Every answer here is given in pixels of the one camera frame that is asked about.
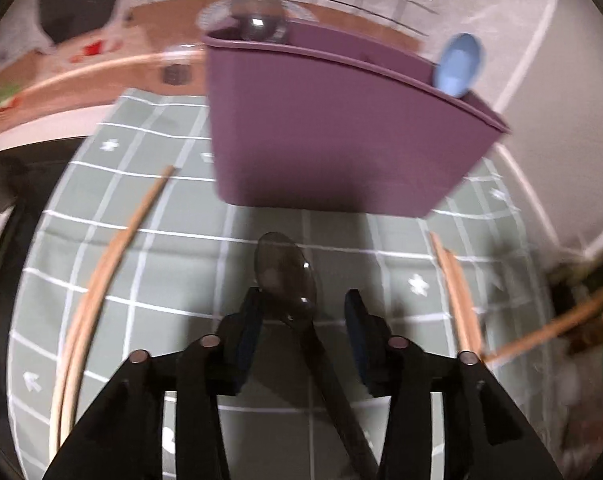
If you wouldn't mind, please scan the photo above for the green grid placemat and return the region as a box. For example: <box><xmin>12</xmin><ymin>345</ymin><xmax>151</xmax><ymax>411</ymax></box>
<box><xmin>6</xmin><ymin>89</ymin><xmax>550</xmax><ymax>479</ymax></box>

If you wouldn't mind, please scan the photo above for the purple utensil caddy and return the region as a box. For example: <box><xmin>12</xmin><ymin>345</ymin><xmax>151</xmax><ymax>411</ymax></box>
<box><xmin>203</xmin><ymin>21</ymin><xmax>509</xmax><ymax>218</ymax></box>

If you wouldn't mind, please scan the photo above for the grey spoon in caddy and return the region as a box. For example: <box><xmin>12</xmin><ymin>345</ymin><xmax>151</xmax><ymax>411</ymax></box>
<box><xmin>230</xmin><ymin>0</ymin><xmax>288</xmax><ymax>44</ymax></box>

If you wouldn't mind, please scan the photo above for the wooden chopstick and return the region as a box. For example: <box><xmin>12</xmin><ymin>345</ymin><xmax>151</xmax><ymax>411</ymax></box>
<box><xmin>445</xmin><ymin>249</ymin><xmax>484</xmax><ymax>358</ymax></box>
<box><xmin>48</xmin><ymin>166</ymin><xmax>176</xmax><ymax>460</ymax></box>
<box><xmin>58</xmin><ymin>288</ymin><xmax>108</xmax><ymax>453</ymax></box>
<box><xmin>429</xmin><ymin>232</ymin><xmax>483</xmax><ymax>356</ymax></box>

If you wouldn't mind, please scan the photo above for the dark translucent plastic spoon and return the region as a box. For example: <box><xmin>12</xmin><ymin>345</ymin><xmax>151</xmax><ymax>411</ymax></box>
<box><xmin>254</xmin><ymin>232</ymin><xmax>377</xmax><ymax>479</ymax></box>

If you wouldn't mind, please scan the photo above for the blue plastic spoon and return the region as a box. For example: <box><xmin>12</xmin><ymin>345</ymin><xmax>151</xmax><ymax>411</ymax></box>
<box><xmin>431</xmin><ymin>32</ymin><xmax>484</xmax><ymax>98</ymax></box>

